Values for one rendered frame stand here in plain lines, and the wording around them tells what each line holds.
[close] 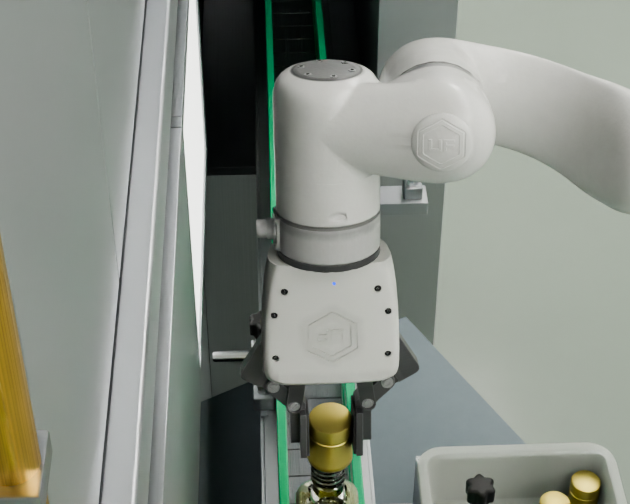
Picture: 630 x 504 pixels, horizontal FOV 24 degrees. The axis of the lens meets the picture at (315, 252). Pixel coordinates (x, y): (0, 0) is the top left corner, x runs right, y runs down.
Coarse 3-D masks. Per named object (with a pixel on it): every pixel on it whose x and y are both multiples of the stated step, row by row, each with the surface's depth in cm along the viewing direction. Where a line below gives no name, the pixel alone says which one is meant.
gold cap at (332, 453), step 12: (324, 408) 112; (336, 408) 112; (312, 420) 111; (324, 420) 111; (336, 420) 111; (348, 420) 111; (312, 432) 111; (324, 432) 110; (336, 432) 110; (348, 432) 111; (312, 444) 112; (324, 444) 111; (336, 444) 111; (348, 444) 112; (312, 456) 113; (324, 456) 112; (336, 456) 112; (348, 456) 113; (324, 468) 113; (336, 468) 113
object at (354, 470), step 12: (312, 0) 226; (312, 12) 227; (324, 36) 208; (324, 48) 205; (348, 384) 155; (348, 396) 153; (348, 408) 152; (360, 456) 147; (348, 468) 153; (360, 468) 146; (348, 480) 154; (360, 480) 145; (360, 492) 143
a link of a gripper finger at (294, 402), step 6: (288, 390) 109; (294, 390) 109; (300, 390) 109; (288, 396) 109; (294, 396) 109; (300, 396) 109; (288, 402) 109; (294, 402) 110; (300, 402) 110; (288, 408) 110; (294, 408) 110; (300, 408) 110
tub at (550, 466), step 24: (432, 456) 164; (456, 456) 164; (480, 456) 164; (504, 456) 164; (528, 456) 164; (552, 456) 165; (576, 456) 165; (600, 456) 164; (432, 480) 166; (456, 480) 166; (504, 480) 166; (528, 480) 167; (552, 480) 167
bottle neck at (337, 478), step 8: (312, 472) 124; (320, 472) 123; (336, 472) 123; (344, 472) 125; (312, 480) 125; (320, 480) 124; (328, 480) 124; (336, 480) 124; (344, 480) 125; (312, 488) 126; (320, 488) 124; (328, 488) 124; (336, 488) 124; (312, 496) 126; (320, 496) 125; (336, 496) 125
